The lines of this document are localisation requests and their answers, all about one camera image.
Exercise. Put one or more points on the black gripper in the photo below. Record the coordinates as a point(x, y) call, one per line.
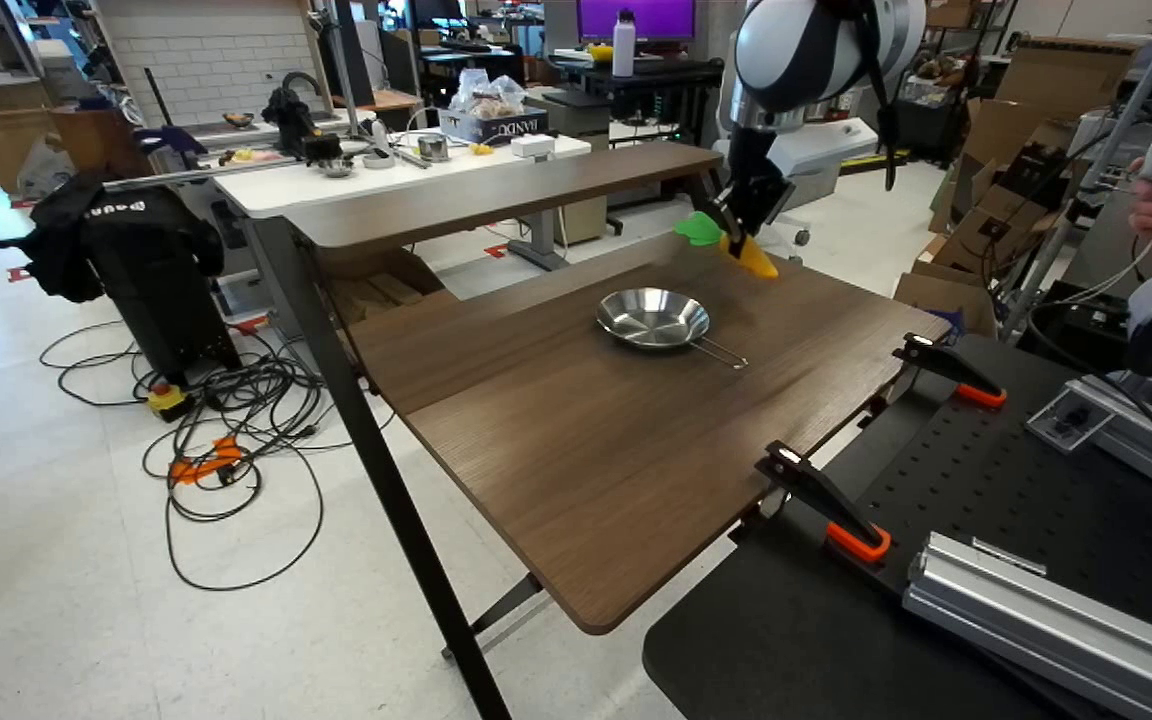
point(754, 184)

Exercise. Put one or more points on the orange plush carrot toy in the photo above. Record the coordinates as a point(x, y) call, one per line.
point(709, 233)

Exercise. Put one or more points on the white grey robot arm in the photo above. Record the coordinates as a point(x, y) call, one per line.
point(782, 60)

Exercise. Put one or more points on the silver frying pan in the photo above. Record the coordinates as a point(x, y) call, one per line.
point(661, 321)

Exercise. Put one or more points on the black orange clamp near pan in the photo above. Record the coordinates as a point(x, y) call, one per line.
point(941, 362)

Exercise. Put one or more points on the white water bottle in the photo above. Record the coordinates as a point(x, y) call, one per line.
point(624, 41)

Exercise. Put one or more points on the purple monitor screen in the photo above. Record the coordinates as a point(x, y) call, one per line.
point(655, 16)

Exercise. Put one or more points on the cardboard boxes stack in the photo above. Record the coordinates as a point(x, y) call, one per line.
point(1010, 177)

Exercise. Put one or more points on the black orange clamp near edge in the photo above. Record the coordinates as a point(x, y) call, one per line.
point(844, 527)

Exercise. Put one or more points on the black perforated base board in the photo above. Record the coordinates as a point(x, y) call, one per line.
point(788, 629)

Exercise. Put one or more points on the wooden upper shelf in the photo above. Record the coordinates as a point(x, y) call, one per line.
point(493, 195)

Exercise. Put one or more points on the white workbench table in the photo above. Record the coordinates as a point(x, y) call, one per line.
point(264, 195)

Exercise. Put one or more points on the white pegboard panel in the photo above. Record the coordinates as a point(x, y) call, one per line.
point(199, 60)

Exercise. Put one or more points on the black backpack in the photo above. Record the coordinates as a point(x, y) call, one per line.
point(149, 254)

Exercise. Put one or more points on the black table leg frame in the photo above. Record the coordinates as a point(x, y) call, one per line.
point(292, 278)

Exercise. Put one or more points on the aluminium extrusion rail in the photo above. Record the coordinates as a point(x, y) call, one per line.
point(1032, 623)

